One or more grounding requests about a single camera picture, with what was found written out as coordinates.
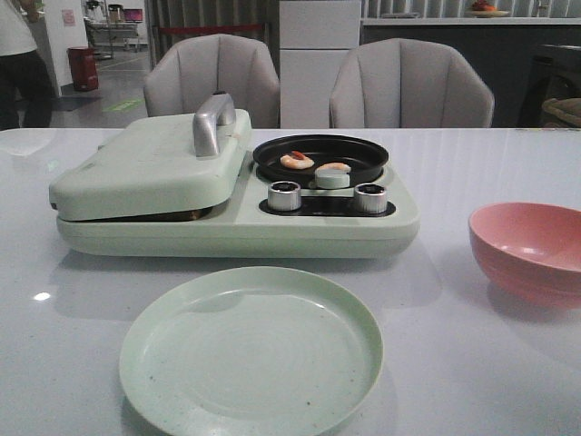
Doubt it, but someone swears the grey upholstered chair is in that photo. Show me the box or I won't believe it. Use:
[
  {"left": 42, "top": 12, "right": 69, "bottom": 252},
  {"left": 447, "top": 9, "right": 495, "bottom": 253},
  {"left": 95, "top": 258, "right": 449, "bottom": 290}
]
[
  {"left": 143, "top": 34, "right": 281, "bottom": 129},
  {"left": 329, "top": 38, "right": 495, "bottom": 129}
]

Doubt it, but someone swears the grey upholstered right chair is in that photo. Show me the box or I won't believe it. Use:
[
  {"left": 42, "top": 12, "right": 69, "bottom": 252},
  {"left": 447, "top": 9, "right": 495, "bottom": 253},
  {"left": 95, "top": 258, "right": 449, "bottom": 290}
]
[{"left": 329, "top": 38, "right": 495, "bottom": 129}]

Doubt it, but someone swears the silver left control knob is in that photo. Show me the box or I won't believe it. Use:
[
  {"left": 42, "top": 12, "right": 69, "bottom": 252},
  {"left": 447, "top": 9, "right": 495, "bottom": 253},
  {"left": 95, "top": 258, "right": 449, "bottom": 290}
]
[{"left": 267, "top": 181, "right": 301, "bottom": 212}]

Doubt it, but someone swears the person in white shirt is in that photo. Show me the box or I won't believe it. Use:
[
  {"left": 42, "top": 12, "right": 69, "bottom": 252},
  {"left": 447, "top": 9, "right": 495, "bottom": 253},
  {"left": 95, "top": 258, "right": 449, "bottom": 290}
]
[{"left": 1, "top": 1, "right": 54, "bottom": 130}]

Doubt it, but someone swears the white cabinet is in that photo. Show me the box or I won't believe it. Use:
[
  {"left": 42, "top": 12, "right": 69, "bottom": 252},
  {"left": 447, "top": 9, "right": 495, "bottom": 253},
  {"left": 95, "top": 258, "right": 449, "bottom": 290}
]
[{"left": 279, "top": 1, "right": 361, "bottom": 129}]

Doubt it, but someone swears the silver right control knob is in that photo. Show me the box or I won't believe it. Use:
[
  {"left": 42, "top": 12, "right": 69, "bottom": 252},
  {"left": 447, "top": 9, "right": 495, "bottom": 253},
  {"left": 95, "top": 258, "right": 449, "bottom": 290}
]
[{"left": 353, "top": 183, "right": 388, "bottom": 214}]

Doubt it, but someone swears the red trash bin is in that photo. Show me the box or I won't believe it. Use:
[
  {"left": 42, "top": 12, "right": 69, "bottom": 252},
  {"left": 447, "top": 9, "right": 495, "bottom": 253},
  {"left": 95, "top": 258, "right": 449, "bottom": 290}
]
[{"left": 67, "top": 46, "right": 99, "bottom": 92}]

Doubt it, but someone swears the silver lid handle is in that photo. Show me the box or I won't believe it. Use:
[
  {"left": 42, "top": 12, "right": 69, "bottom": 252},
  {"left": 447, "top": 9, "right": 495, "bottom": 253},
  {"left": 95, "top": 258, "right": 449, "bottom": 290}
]
[{"left": 192, "top": 92, "right": 236, "bottom": 157}]

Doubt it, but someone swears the mint green breakfast maker base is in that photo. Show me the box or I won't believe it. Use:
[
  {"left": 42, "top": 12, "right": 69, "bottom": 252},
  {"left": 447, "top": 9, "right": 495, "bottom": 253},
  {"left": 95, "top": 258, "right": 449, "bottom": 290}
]
[{"left": 56, "top": 149, "right": 419, "bottom": 258}]

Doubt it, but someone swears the silver control knob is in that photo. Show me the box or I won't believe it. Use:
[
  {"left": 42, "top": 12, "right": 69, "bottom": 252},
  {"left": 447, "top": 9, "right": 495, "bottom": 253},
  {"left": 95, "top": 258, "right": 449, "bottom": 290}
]
[
  {"left": 267, "top": 181, "right": 301, "bottom": 212},
  {"left": 353, "top": 183, "right": 388, "bottom": 214}
]

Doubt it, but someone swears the grey upholstered left chair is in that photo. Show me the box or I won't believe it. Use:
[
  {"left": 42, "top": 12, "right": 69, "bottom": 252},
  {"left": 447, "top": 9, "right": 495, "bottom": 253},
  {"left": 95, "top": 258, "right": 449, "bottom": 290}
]
[{"left": 143, "top": 34, "right": 281, "bottom": 129}]

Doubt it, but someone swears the black round frying pan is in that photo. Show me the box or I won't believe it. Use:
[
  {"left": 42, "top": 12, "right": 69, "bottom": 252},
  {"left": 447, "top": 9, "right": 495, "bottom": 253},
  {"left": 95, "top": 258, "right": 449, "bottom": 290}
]
[{"left": 253, "top": 134, "right": 389, "bottom": 188}]

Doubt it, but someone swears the pink plastic bowl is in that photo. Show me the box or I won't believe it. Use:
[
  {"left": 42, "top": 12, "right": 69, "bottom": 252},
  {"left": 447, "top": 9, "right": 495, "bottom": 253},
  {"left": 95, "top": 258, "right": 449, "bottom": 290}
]
[{"left": 468, "top": 202, "right": 580, "bottom": 309}]

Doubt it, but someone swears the mint green breakfast maker lid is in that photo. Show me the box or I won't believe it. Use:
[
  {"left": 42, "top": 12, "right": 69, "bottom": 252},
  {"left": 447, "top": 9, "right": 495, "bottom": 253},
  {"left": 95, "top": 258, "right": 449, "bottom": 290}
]
[{"left": 49, "top": 109, "right": 251, "bottom": 222}]

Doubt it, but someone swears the mint green round plate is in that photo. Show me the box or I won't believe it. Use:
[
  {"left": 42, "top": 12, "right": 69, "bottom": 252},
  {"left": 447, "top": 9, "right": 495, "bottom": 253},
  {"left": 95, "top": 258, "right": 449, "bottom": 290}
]
[{"left": 119, "top": 266, "right": 383, "bottom": 435}]

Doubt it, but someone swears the fruit bowl on counter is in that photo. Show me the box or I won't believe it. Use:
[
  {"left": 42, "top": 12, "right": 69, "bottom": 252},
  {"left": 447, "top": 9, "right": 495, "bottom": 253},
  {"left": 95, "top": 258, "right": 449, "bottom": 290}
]
[{"left": 466, "top": 0, "right": 509, "bottom": 18}]

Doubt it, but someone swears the dark grey counter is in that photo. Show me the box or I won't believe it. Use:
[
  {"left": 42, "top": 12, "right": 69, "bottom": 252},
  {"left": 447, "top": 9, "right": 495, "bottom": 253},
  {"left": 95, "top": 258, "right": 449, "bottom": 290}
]
[{"left": 360, "top": 17, "right": 580, "bottom": 127}]

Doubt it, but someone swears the mint green pan handle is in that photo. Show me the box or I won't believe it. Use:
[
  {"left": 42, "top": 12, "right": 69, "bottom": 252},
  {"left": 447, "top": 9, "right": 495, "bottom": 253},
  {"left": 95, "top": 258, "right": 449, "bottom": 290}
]
[{"left": 309, "top": 169, "right": 350, "bottom": 190}]

